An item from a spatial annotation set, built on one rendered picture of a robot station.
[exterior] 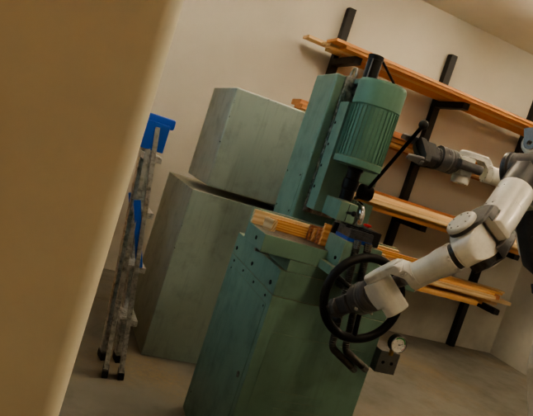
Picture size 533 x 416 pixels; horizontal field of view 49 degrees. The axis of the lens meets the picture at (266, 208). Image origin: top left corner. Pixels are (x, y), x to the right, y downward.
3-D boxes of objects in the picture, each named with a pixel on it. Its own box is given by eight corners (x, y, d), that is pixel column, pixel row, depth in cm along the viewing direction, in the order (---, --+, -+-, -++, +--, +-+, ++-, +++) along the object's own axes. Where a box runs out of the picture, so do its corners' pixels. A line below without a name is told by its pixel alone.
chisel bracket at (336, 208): (334, 223, 205) (341, 200, 204) (319, 215, 218) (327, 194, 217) (352, 229, 207) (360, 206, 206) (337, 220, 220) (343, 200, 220)
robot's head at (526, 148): (553, 158, 170) (554, 132, 170) (540, 153, 164) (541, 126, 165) (531, 159, 174) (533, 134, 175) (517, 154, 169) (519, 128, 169)
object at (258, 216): (251, 223, 202) (256, 209, 202) (249, 221, 204) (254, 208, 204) (395, 263, 222) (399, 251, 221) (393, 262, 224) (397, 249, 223)
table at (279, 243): (267, 258, 177) (273, 240, 177) (242, 236, 206) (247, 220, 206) (429, 301, 197) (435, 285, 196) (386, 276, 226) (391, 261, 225)
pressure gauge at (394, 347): (386, 356, 200) (394, 334, 199) (381, 352, 203) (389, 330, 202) (402, 360, 202) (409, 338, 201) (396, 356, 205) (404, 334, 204)
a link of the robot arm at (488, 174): (457, 148, 214) (491, 160, 215) (450, 172, 215) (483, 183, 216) (464, 148, 208) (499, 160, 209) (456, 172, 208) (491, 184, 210)
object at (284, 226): (268, 228, 202) (271, 217, 202) (266, 227, 204) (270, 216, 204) (415, 269, 223) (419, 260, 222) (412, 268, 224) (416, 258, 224)
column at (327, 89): (277, 251, 226) (337, 72, 219) (261, 238, 246) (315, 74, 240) (328, 264, 233) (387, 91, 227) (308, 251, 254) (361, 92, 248)
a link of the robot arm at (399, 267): (377, 310, 148) (422, 290, 141) (359, 280, 149) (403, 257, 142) (385, 301, 154) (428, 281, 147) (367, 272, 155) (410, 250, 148)
